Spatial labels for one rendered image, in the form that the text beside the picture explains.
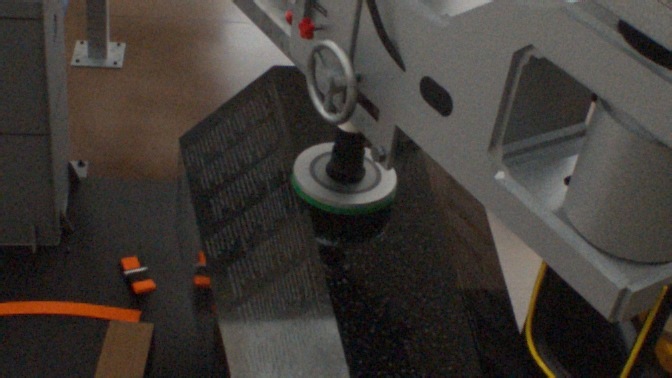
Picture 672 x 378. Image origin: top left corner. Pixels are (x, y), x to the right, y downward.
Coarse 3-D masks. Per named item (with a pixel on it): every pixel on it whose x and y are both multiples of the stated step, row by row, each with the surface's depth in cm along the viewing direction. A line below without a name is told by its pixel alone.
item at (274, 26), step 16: (240, 0) 206; (256, 0) 201; (272, 0) 211; (256, 16) 201; (272, 16) 197; (272, 32) 197; (288, 32) 192; (288, 48) 193; (368, 112) 174; (368, 128) 175; (400, 144) 167; (416, 144) 171; (400, 160) 168
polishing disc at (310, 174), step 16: (320, 144) 204; (304, 160) 199; (320, 160) 200; (368, 160) 202; (304, 176) 195; (320, 176) 195; (368, 176) 197; (384, 176) 198; (304, 192) 192; (320, 192) 191; (336, 192) 192; (352, 192) 192; (368, 192) 193; (384, 192) 194; (352, 208) 190
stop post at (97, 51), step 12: (96, 0) 369; (96, 12) 372; (108, 12) 380; (96, 24) 375; (108, 24) 382; (96, 36) 378; (108, 36) 384; (84, 48) 389; (96, 48) 382; (108, 48) 387; (120, 48) 393; (72, 60) 381; (84, 60) 382; (96, 60) 383; (108, 60) 384; (120, 60) 385
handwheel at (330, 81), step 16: (320, 48) 163; (336, 48) 158; (320, 64) 164; (320, 80) 163; (336, 80) 161; (352, 80) 157; (320, 96) 169; (352, 96) 158; (320, 112) 167; (352, 112) 160
